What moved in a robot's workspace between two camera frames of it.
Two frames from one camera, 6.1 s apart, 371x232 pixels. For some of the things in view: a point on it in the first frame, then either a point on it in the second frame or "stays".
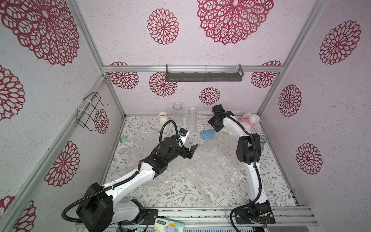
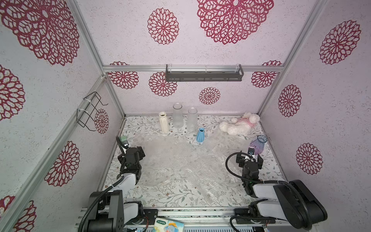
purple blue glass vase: (263, 139) stays
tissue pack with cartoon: (164, 225) stays
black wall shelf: (204, 76) stays
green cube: (123, 138) stays
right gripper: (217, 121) → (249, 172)
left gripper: (192, 151) → (122, 160)
